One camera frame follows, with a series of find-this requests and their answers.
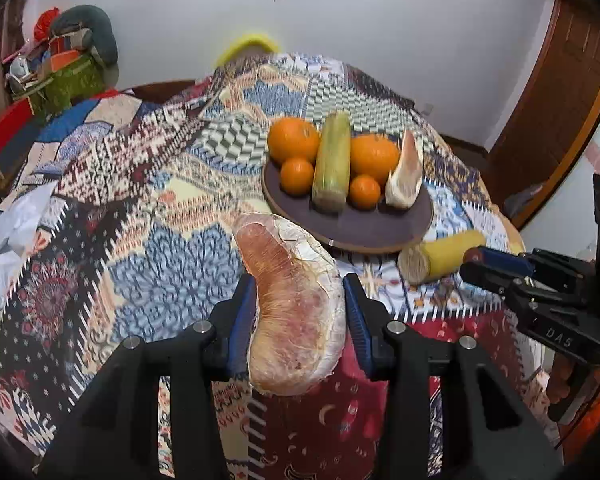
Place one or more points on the red plastic bag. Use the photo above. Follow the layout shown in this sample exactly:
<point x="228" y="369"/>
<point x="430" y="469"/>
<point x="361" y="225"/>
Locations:
<point x="45" y="22"/>

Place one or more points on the yellow corn piece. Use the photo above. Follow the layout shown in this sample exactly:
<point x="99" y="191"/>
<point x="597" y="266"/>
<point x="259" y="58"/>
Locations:
<point x="445" y="255"/>

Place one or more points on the white wall outlet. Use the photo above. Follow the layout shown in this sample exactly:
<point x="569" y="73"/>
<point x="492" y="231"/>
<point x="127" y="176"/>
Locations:
<point x="427" y="109"/>

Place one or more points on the large orange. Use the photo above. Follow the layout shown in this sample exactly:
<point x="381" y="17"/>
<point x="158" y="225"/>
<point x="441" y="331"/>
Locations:
<point x="293" y="140"/>
<point x="375" y="155"/>

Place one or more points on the white crumpled cloth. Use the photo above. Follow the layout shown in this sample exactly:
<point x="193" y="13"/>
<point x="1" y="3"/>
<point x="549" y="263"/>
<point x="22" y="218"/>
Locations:
<point x="10" y="245"/>

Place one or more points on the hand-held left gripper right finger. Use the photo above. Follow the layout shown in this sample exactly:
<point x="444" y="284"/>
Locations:
<point x="355" y="310"/>

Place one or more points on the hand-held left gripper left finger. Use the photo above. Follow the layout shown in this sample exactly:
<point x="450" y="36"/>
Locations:
<point x="242" y="320"/>

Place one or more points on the wooden door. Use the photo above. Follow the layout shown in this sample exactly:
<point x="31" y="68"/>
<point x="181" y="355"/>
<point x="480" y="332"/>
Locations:
<point x="555" y="110"/>

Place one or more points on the grey curved pillow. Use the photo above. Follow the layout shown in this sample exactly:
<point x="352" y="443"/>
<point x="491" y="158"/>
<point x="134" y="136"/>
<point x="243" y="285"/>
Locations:
<point x="95" y="30"/>

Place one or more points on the green storage box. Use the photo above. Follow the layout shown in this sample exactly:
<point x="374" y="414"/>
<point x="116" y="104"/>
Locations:
<point x="70" y="82"/>

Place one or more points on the patchwork blanket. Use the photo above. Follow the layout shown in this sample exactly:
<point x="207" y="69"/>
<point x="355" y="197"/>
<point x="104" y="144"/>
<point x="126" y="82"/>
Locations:
<point x="130" y="235"/>

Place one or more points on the small tangerine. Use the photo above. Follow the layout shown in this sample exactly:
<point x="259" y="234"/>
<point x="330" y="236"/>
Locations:
<point x="364" y="191"/>
<point x="296" y="175"/>

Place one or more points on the peeled pomelo segment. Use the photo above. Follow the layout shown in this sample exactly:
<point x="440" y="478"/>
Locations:
<point x="405" y="170"/>
<point x="295" y="310"/>

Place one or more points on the striped brown curtain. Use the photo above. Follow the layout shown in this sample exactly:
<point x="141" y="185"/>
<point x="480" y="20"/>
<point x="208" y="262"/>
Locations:
<point x="0" y="60"/>

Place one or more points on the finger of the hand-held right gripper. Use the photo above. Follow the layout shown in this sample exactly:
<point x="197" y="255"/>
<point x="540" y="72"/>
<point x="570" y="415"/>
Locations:
<point x="502" y="260"/>
<point x="485" y="277"/>

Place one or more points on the dark purple round plate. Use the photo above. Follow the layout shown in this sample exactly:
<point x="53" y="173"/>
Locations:
<point x="360" y="225"/>

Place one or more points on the red box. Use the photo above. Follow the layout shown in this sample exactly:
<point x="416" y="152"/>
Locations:
<point x="2" y="132"/>

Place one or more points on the person's right hand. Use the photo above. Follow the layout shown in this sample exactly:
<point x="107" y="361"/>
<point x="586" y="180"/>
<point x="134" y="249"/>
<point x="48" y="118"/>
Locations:
<point x="562" y="385"/>

